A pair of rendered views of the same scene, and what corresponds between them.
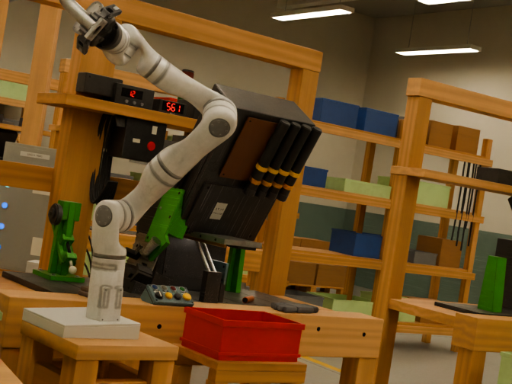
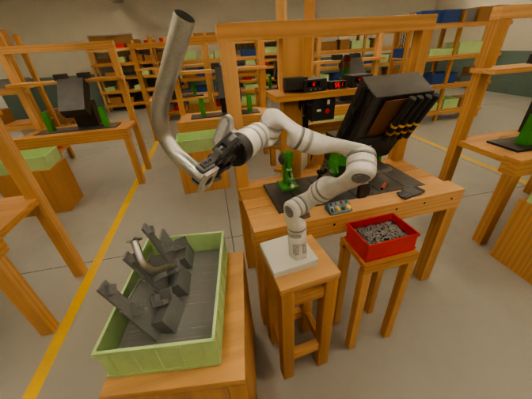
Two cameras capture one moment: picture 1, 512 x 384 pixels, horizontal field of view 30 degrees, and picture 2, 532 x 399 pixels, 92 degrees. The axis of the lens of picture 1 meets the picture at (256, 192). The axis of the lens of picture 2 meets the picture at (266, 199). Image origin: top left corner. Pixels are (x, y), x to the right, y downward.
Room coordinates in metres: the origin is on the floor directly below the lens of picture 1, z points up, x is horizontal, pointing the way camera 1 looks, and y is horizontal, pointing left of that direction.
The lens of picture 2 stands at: (1.69, 0.11, 1.82)
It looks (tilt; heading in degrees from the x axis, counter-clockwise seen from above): 31 degrees down; 24
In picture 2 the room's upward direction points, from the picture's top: 4 degrees counter-clockwise
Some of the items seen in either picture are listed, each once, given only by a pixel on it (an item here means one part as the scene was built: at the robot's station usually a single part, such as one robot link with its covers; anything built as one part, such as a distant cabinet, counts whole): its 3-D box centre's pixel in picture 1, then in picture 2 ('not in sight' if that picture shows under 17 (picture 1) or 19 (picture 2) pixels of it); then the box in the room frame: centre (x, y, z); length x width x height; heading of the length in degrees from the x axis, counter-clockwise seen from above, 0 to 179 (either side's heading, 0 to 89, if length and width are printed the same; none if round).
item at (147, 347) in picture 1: (99, 340); (298, 261); (2.65, 0.37, 0.83); 0.32 x 0.32 x 0.04; 40
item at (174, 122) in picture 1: (158, 119); (332, 90); (3.66, 0.41, 1.52); 0.90 x 0.25 x 0.04; 127
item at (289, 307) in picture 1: (292, 307); (409, 191); (3.44, -0.19, 0.91); 0.20 x 0.11 x 0.03; 136
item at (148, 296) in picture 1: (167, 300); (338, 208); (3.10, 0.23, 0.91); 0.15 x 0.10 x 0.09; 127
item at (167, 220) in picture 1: (172, 216); (340, 154); (3.36, 0.28, 1.17); 0.13 x 0.12 x 0.20; 127
